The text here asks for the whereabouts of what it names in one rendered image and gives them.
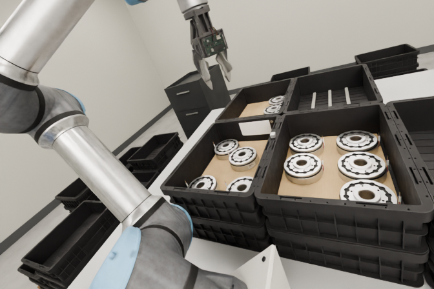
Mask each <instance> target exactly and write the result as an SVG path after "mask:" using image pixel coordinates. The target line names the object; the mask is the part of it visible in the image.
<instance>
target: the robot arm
mask: <svg viewBox="0 0 434 289"><path fill-rule="evenodd" d="M94 1H95V0H23V1H22V2H21V4H20V5H19V6H18V7H17V8H16V10H15V11H14V13H13V14H12V15H11V16H10V18H9V19H8V20H7V22H6V23H5V24H4V25H3V27H2V28H1V29H0V133H2V134H28V135H30V136H31V137H32V139H33V140H34V141H35V142H36V143H37V144H38V145H39V146H40V147H41V148H44V149H52V150H55V152H56V153H57V154H58V155H59V156H60V157H61V158H62V159H63V160H64V162H66V164H67V165H69V167H70V168H71V169H72V170H73V171H74V172H75V173H76V174H77V176H78V177H79V178H80V179H81V180H82V181H83V182H84V183H85V184H86V185H87V186H88V187H89V188H90V189H91V190H92V192H93V193H94V194H95V195H96V196H97V197H98V198H99V200H100V201H101V202H102V203H103V204H104V205H105V206H106V207H107V208H108V209H109V210H110V211H111V212H112V213H113V214H114V216H115V217H116V218H117V219H118V220H119V221H120V222H121V223H122V232H121V235H120V237H119V239H118V240H117V241H116V243H115V245H114V246H113V247H112V249H111V251H110V252H109V254H108V256H107V257H106V259H105V260H104V262H103V264H102V265H101V267H100V268H99V270H98V272H97V274H96V275H95V277H94V279H93V281H92V282H91V284H90V286H89V288H88V289H248V288H247V285H246V284H245V283H244V282H243V281H242V280H240V279H239V278H237V277H235V276H233V275H228V274H221V273H218V272H212V271H208V270H203V269H201V268H199V267H197V266H196V265H194V264H192V263H191V262H189V261H188V260H186V259H185V256H186V254H187V251H188V250H189V248H190V245H191V242H192V234H193V224H192V219H191V217H190V215H189V214H188V212H187V211H186V210H185V209H184V208H182V207H181V206H178V205H176V204H170V203H169V202H168V201H167V200H166V199H165V198H164V197H163V196H162V195H152V194H151V193H150V192H149V191H148V190H147V189H146V188H145V187H144V186H143V185H142V184H141V183H140V182H139V181H138V180H137V179H136V178H135V177H134V175H133V174H132V173H131V172H130V171H129V170H128V169H127V168H126V167H125V166H124V165H123V164H122V163H121V161H120V160H119V159H118V158H117V157H116V156H115V155H114V154H113V153H112V152H111V151H110V150H109V149H108V148H107V147H106V146H105V145H104V144H103V143H102V142H101V141H100V140H99V139H98V137H97V136H96V135H95V134H94V133H93V132H92V131H91V130H90V129H89V128H88V124H89V119H88V117H87V115H86V114H85V112H86V110H85V106H84V104H83V103H82V102H81V100H80V99H79V98H78V97H76V96H75V95H73V94H71V93H69V92H67V91H65V90H62V89H58V88H51V87H49V86H44V85H40V84H39V83H40V82H39V78H38V76H37V75H38V74H39V73H40V71H41V70H42V69H43V67H44V66H45V65H46V64H47V62H48V61H49V59H50V58H51V57H52V56H53V55H54V53H55V52H56V50H57V49H58V48H59V47H60V45H61V44H62V42H63V41H64V40H65V39H66V38H67V36H68V35H69V33H70V32H71V31H72V30H73V28H74V27H75V26H76V25H77V23H78V22H79V20H80V19H81V18H82V17H83V15H84V14H85V12H86V11H87V10H88V9H89V8H90V6H91V5H92V3H93V2H94ZM124 1H125V2H126V3H127V4H128V5H130V6H134V5H137V4H140V3H145V2H147V1H148V0H124ZM177 2H178V6H179V8H180V11H181V13H182V14H184V15H183V16H184V18H185V20H190V19H192V20H190V34H191V46H192V48H193V50H192V60H193V63H194V65H195V67H196V69H197V71H198V72H199V74H200V75H201V77H202V79H203V80H204V81H205V83H206V85H207V86H208V87H209V88H210V89H211V90H213V85H212V82H211V79H210V74H209V71H208V69H209V63H208V62H207V61H205V58H208V57H210V56H213V55H216V54H217V55H216V58H215V60H216V62H217V63H219V64H220V66H221V68H222V71H223V72H224V76H225V78H226V80H228V82H231V70H232V69H233V67H232V65H231V64H230V62H228V60H227V49H228V46H227V41H226V39H225V36H224V33H223V29H222V28H221V29H218V30H216V29H215V27H213V25H212V22H211V18H210V16H209V11H210V7H209V5H207V4H208V0H177ZM222 34H223V35H222ZM202 58H204V59H202Z"/></svg>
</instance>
